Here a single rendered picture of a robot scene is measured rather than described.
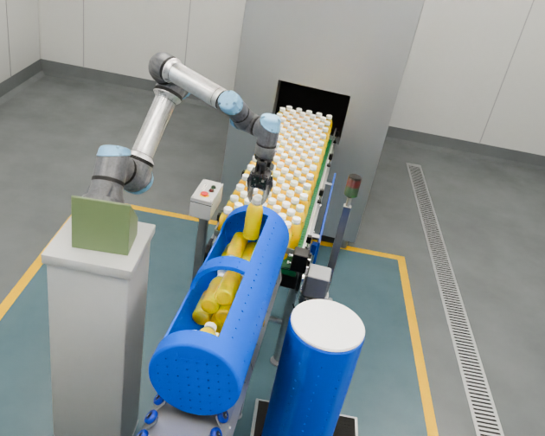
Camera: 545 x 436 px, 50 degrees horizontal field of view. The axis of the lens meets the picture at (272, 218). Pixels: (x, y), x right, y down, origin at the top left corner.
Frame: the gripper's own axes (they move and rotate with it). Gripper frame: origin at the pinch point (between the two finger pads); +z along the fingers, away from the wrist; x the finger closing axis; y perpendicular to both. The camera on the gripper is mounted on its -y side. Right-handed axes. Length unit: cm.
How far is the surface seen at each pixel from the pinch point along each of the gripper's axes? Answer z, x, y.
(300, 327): 27, 28, 34
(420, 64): 38, 91, -450
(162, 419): 39, -6, 79
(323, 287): 49, 35, -23
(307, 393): 50, 37, 42
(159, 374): 23, -9, 77
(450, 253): 128, 136, -225
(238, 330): 11, 10, 63
